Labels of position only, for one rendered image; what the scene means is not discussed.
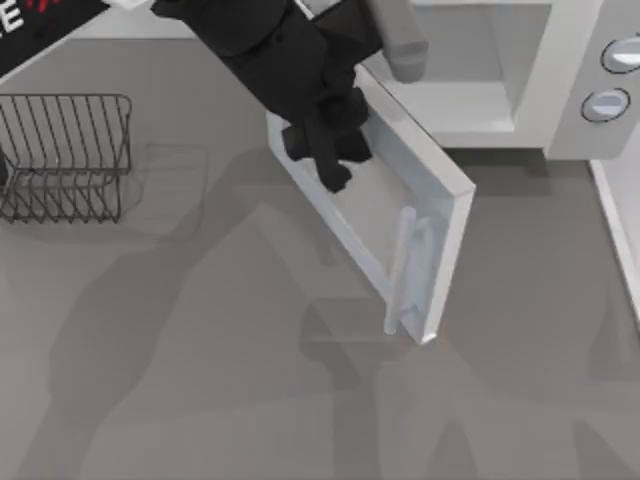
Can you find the pale microwave oven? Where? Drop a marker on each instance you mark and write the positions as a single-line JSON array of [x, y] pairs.
[[545, 75]]

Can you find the pale microwave door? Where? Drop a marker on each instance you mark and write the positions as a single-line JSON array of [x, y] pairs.
[[430, 165]]

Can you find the grey microwave knob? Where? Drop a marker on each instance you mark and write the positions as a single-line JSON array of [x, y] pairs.
[[605, 105], [622, 52]]

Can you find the pale grey rounded box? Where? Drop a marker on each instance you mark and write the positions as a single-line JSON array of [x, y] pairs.
[[406, 45]]

